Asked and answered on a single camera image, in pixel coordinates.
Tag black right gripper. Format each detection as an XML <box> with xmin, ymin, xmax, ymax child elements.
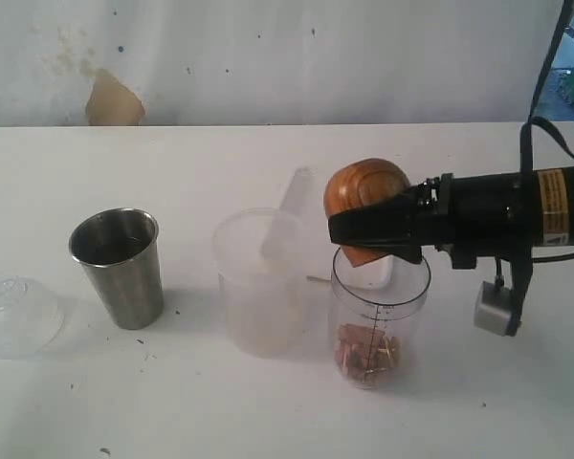
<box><xmin>328</xmin><ymin>172</ymin><xmax>539</xmax><ymax>269</ymax></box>

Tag brown wooden cup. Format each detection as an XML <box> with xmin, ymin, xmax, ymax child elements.
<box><xmin>323</xmin><ymin>158</ymin><xmax>410</xmax><ymax>268</ymax></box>

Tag wooden pieces pile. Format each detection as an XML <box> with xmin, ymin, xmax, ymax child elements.
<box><xmin>334</xmin><ymin>323</ymin><xmax>401</xmax><ymax>388</ymax></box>

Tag stainless steel cup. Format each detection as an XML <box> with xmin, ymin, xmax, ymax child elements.
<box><xmin>69</xmin><ymin>208</ymin><xmax>164</xmax><ymax>330</ymax></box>

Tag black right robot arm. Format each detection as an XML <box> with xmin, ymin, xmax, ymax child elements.
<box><xmin>328</xmin><ymin>166</ymin><xmax>574</xmax><ymax>270</ymax></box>

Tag clear measuring beaker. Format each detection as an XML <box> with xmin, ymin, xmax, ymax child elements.
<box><xmin>328</xmin><ymin>249</ymin><xmax>431</xmax><ymax>389</ymax></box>

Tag white plastic tray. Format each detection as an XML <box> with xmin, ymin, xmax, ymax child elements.
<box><xmin>279</xmin><ymin>167</ymin><xmax>393</xmax><ymax>290</ymax></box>

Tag translucent plastic container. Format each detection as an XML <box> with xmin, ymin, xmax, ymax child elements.
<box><xmin>212</xmin><ymin>208</ymin><xmax>306</xmax><ymax>358</ymax></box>

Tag clear plastic dome lid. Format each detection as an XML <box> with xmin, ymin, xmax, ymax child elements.
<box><xmin>0</xmin><ymin>273</ymin><xmax>65</xmax><ymax>360</ymax></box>

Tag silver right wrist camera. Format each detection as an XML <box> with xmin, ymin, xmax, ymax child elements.
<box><xmin>474</xmin><ymin>281</ymin><xmax>516</xmax><ymax>337</ymax></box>

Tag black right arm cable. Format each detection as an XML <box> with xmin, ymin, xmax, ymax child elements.
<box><xmin>497</xmin><ymin>114</ymin><xmax>574</xmax><ymax>331</ymax></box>

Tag black metal frame post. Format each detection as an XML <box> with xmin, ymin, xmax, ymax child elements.
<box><xmin>527</xmin><ymin>0</ymin><xmax>574</xmax><ymax>123</ymax></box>

